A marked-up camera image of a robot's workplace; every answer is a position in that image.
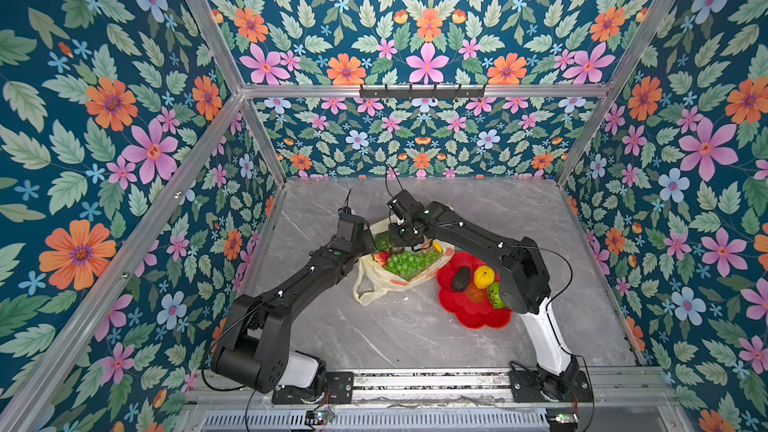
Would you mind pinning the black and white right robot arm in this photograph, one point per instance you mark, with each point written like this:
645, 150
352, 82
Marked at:
524, 280

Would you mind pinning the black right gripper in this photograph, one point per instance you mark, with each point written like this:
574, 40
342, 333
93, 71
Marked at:
394, 239

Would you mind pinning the green fake lime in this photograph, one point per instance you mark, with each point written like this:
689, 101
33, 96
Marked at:
382, 242

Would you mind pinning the cream plastic bag with fruit print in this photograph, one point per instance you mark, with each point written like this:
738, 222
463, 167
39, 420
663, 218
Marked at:
373, 281

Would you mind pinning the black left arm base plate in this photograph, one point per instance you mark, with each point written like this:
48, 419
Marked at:
333, 387

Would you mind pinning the yellow fake lemon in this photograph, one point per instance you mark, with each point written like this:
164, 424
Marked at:
483, 277

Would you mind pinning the red fake strawberry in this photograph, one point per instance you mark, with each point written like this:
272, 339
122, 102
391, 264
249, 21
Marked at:
381, 258

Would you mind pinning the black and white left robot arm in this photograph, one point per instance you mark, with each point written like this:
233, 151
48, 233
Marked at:
253, 349

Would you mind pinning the black hook rail on wall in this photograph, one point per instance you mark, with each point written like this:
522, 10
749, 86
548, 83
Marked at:
445, 92

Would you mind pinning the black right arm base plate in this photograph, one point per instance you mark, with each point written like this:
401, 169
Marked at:
541, 386

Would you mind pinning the right small circuit board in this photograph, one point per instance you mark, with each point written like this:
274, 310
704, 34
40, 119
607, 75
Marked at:
563, 422

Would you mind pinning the small green circuit board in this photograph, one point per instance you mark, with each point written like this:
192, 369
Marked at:
318, 418

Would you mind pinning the aluminium front frame rail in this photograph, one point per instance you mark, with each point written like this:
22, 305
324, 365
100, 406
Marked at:
612, 386

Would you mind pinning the dark fake avocado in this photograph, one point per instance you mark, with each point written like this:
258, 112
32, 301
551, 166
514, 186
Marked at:
461, 280

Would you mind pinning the green fake grape bunch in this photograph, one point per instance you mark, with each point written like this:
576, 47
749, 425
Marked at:
408, 265

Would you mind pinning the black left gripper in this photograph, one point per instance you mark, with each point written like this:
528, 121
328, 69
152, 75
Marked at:
365, 234

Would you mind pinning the green fake bell pepper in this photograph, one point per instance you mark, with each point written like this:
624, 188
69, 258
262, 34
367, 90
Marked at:
494, 296

